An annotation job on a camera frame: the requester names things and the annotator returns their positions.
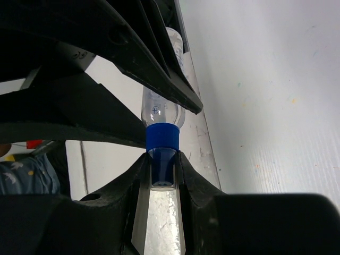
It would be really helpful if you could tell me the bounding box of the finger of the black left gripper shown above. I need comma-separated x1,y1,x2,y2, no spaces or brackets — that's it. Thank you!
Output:
0,53,149,149
1,1,203,114

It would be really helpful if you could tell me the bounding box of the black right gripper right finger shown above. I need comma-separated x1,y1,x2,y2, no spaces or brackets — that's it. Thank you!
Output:
175,152,339,254

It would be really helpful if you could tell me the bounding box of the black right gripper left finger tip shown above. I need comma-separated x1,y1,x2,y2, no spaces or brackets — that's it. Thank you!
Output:
1,154,149,254

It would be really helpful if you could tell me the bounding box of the clear glue bottle blue cap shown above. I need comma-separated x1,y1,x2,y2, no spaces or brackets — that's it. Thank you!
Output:
140,26,186,192

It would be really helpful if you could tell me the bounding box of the person in blue shirt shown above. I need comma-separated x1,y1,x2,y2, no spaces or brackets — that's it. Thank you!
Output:
1,154,61,196

